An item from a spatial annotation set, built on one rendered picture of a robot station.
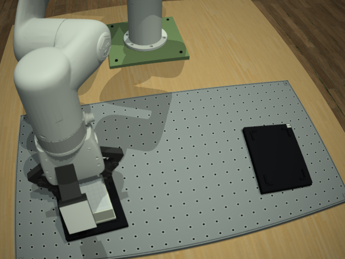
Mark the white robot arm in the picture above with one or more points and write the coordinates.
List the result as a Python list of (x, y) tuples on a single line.
[(55, 57)]

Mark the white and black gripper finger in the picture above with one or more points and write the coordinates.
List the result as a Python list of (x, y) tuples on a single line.
[(35, 176), (114, 156)]

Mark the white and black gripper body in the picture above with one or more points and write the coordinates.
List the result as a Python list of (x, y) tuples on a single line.
[(86, 158)]

